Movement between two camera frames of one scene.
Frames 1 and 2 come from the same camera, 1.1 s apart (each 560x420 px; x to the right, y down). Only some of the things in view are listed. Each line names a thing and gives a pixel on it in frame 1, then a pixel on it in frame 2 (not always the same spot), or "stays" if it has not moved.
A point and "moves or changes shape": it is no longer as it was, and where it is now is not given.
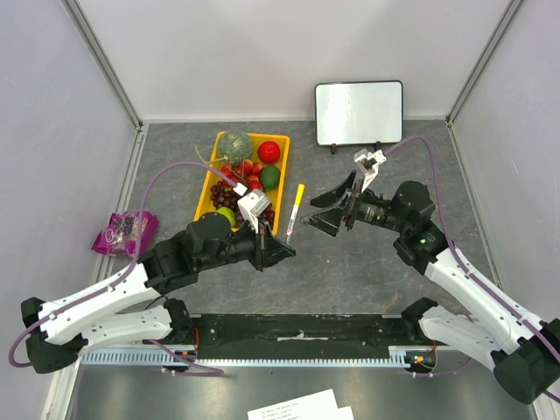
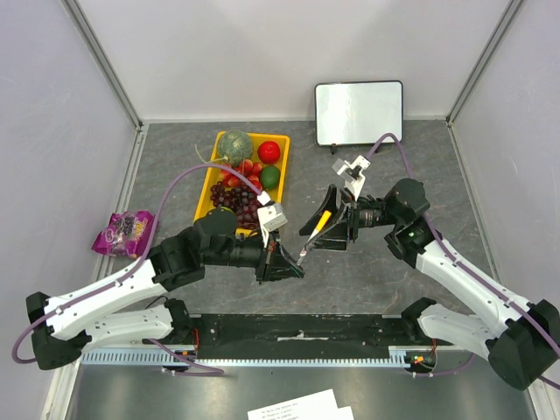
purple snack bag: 119,237 stays
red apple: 269,152 stays
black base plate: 287,336 stays
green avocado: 269,176 stays
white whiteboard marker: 298,199 to 320,225
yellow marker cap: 299,193 moves or changes shape
